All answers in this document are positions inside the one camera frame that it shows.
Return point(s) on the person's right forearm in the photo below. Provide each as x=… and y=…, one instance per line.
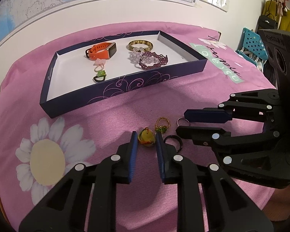
x=285, y=203

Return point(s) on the black handbag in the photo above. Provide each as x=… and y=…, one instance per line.
x=268, y=23

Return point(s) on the teal perforated plastic rack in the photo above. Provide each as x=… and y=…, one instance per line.
x=252, y=41

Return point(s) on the white red hanging ornament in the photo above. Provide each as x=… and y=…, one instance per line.
x=283, y=3

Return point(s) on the yellow garment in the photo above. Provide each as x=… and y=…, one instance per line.
x=288, y=21

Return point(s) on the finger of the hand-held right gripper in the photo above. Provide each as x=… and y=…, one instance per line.
x=198, y=135
x=203, y=114

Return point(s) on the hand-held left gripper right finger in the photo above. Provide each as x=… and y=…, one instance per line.
x=160, y=154

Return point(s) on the orange smart watch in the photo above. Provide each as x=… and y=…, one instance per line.
x=100, y=53

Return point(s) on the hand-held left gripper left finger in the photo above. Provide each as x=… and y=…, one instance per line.
x=134, y=149

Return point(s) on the pink floral tablecloth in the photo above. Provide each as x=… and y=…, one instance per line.
x=111, y=106

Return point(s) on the colourful wall map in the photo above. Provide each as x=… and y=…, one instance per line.
x=38, y=4

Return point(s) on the navy patterned box tray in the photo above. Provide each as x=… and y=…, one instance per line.
x=70, y=77

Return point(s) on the amber bangle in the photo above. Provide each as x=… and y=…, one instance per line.
x=135, y=43

